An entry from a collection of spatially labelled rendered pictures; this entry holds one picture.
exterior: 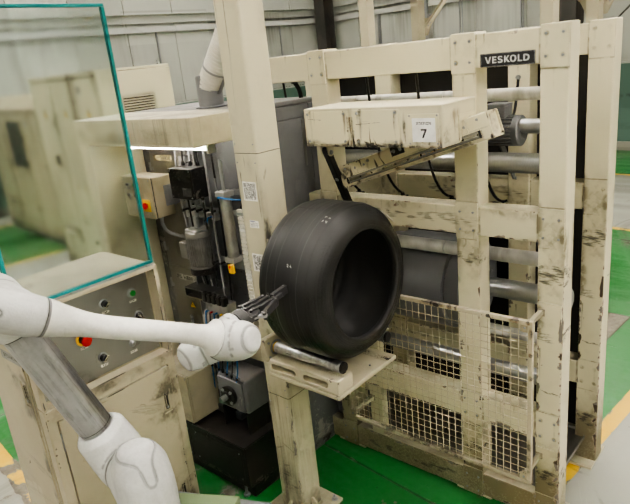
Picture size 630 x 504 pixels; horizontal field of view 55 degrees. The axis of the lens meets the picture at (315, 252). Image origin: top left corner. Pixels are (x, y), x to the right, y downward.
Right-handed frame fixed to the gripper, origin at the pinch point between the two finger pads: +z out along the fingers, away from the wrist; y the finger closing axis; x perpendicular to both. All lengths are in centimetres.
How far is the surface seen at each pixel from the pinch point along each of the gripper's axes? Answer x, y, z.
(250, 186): -25.5, 32.9, 27.5
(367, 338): 30.3, -12.5, 25.6
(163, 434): 65, 62, -26
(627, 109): 192, 138, 948
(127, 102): -29, 336, 177
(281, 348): 34.6, 19.6, 11.6
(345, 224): -14.7, -11.1, 26.7
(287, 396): 63, 28, 15
